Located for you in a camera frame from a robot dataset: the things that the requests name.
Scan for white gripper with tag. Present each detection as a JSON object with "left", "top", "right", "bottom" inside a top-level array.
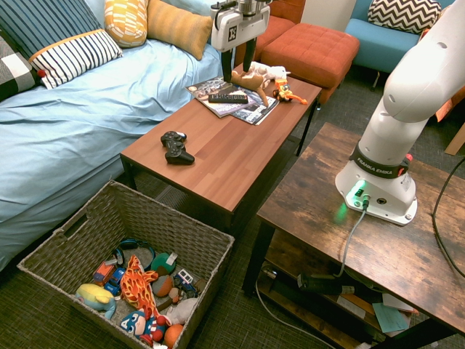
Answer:
[{"left": 210, "top": 0, "right": 272, "bottom": 84}]

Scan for black gamepad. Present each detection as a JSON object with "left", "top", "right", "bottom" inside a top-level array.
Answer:
[{"left": 160, "top": 130, "right": 196, "bottom": 167}]

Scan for grey wicker basket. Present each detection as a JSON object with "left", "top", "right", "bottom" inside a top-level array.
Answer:
[{"left": 17, "top": 180, "right": 236, "bottom": 349}]

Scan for brown plush animal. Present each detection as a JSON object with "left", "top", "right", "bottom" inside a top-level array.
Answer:
[{"left": 231, "top": 68, "right": 270, "bottom": 108}]

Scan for white plush animal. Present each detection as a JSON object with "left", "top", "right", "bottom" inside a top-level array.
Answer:
[{"left": 248, "top": 60, "right": 291, "bottom": 90}]

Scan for dark cover magazine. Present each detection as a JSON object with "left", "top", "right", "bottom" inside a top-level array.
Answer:
[{"left": 185, "top": 76, "right": 241, "bottom": 103}]

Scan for black remote control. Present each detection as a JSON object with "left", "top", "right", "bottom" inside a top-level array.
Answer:
[{"left": 207, "top": 93, "right": 249, "bottom": 105}]

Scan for purple cover magazine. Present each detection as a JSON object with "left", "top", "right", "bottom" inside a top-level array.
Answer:
[{"left": 199, "top": 95, "right": 259, "bottom": 119}]

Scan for orange toy vehicle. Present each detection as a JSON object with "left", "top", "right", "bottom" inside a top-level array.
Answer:
[{"left": 272, "top": 78, "right": 309, "bottom": 106}]

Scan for orange armchair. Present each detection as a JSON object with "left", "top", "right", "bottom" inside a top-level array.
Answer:
[{"left": 234, "top": 0, "right": 306, "bottom": 68}]

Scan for blue white cover magazine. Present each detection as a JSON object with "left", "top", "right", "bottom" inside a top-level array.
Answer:
[{"left": 232, "top": 95, "right": 280, "bottom": 127}]

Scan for mustard orange pillow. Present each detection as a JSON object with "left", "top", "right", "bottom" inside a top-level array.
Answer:
[{"left": 146, "top": 0, "right": 214, "bottom": 61}]

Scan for orange tufted ottoman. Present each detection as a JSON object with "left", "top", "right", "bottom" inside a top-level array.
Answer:
[{"left": 260, "top": 23, "right": 361, "bottom": 106}]

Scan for reddish wood coffee table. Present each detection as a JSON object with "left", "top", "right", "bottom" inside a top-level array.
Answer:
[{"left": 119, "top": 63, "right": 323, "bottom": 234}]

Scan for yellow white patterned pillow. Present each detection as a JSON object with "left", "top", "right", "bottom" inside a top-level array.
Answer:
[{"left": 104, "top": 0, "right": 150, "bottom": 49}]

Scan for rustic brown wood table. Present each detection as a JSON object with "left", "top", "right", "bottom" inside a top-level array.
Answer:
[{"left": 241, "top": 121, "right": 465, "bottom": 349}]

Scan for light blue sofa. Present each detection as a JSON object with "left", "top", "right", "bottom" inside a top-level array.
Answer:
[{"left": 0, "top": 0, "right": 240, "bottom": 273}]

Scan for white navy striped pillow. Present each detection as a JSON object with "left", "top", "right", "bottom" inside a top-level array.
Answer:
[{"left": 28, "top": 28, "right": 124, "bottom": 90}]

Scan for black white chevron pillow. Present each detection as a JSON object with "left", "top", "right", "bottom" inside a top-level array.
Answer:
[{"left": 367, "top": 0, "right": 443, "bottom": 36}]

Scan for dark blue striped pillow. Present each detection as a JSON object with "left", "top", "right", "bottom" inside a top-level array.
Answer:
[{"left": 0, "top": 0, "right": 105, "bottom": 61}]

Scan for orange book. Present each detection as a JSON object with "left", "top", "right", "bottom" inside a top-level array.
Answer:
[{"left": 434, "top": 96, "right": 455, "bottom": 123}]

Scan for blue black headphones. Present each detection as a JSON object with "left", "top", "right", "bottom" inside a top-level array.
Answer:
[{"left": 114, "top": 238, "right": 157, "bottom": 272}]

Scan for green plush ball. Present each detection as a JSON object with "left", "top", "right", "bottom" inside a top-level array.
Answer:
[{"left": 150, "top": 252, "right": 179, "bottom": 276}]

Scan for black white checkered pillow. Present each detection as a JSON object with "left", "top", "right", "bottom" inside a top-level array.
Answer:
[{"left": 0, "top": 34, "right": 43, "bottom": 103}]

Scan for white blue toy car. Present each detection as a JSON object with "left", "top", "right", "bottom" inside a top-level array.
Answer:
[{"left": 172, "top": 268, "right": 199, "bottom": 299}]

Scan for light wood furniture piece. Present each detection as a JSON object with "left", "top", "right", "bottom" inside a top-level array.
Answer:
[{"left": 445, "top": 121, "right": 465, "bottom": 156}]

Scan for brown plush ball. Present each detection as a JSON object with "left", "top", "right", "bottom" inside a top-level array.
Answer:
[{"left": 151, "top": 274, "right": 175, "bottom": 299}]

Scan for black power brick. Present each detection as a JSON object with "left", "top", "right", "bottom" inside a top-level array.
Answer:
[{"left": 296, "top": 272, "right": 355, "bottom": 296}]

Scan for flame pattern plush toy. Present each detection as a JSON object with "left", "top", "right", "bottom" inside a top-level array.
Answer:
[{"left": 119, "top": 254, "right": 161, "bottom": 317}]

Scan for orange toy truck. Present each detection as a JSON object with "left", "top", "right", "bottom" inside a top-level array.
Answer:
[{"left": 91, "top": 260, "right": 118, "bottom": 288}]

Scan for white grey plush toy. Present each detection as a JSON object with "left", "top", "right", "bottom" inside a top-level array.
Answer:
[{"left": 166, "top": 297, "right": 199, "bottom": 326}]

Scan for yellow haired plush doll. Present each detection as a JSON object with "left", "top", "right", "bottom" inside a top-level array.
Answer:
[{"left": 75, "top": 283, "right": 118, "bottom": 321}]

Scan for orange ball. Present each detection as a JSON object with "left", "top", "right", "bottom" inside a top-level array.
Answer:
[{"left": 163, "top": 323, "right": 185, "bottom": 349}]

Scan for Captain America plush doll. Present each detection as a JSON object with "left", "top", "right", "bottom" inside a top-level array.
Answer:
[{"left": 119, "top": 307, "right": 172, "bottom": 348}]

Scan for white paper sheet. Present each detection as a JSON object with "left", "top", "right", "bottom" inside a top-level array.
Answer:
[{"left": 381, "top": 292, "right": 415, "bottom": 312}]

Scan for teal paper envelope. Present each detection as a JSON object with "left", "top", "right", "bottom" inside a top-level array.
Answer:
[{"left": 371, "top": 301, "right": 411, "bottom": 334}]

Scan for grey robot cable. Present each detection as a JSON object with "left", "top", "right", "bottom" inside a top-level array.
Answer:
[{"left": 333, "top": 198, "right": 370, "bottom": 279}]

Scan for white floor cable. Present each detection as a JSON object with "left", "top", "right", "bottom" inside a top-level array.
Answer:
[{"left": 254, "top": 278, "right": 339, "bottom": 349}]

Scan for thick black cable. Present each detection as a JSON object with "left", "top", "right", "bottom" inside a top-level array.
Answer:
[{"left": 431, "top": 156, "right": 465, "bottom": 279}]

